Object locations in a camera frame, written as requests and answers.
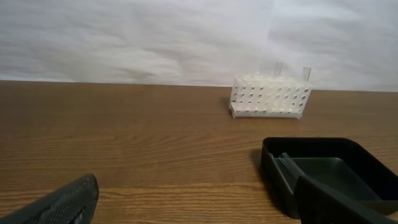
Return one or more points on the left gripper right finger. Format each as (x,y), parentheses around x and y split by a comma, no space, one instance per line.
(323,207)

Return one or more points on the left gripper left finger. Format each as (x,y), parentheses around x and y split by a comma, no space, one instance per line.
(68,202)

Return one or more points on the clear test tube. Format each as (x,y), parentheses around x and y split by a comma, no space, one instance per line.
(306,74)
(278,69)
(280,174)
(290,163)

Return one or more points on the black tray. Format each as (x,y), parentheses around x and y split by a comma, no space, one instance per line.
(335,174)

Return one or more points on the white test tube rack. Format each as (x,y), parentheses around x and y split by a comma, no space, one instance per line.
(267,99)

